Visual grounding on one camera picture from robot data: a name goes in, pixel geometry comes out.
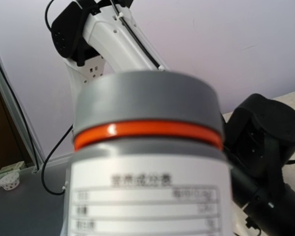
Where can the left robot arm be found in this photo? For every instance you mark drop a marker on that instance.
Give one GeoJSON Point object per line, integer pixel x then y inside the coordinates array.
{"type": "Point", "coordinates": [100, 38]}

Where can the paper cupcake liners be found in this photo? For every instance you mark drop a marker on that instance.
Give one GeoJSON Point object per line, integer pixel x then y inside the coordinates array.
{"type": "Point", "coordinates": [10, 181]}

